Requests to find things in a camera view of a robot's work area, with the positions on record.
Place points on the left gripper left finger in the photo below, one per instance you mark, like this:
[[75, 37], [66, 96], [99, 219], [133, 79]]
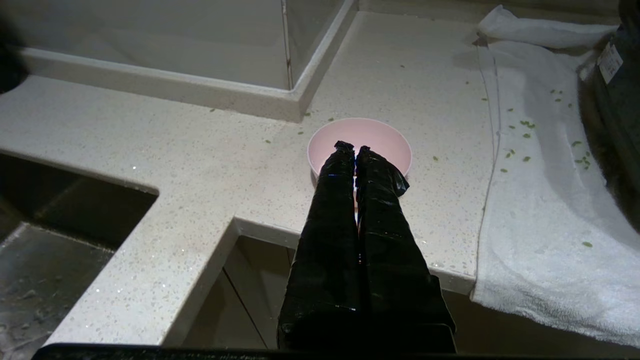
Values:
[[327, 250]]

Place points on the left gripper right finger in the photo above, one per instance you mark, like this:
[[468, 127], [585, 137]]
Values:
[[390, 260]]

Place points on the pink bowl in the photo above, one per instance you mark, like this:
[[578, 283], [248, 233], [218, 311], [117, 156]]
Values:
[[370, 137]]

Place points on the black rice cooker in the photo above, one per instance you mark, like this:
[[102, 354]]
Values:
[[617, 100]]

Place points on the white towel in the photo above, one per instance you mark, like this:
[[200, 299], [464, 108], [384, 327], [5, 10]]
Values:
[[545, 190]]

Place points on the steel sink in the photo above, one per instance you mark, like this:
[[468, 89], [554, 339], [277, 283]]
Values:
[[55, 250]]

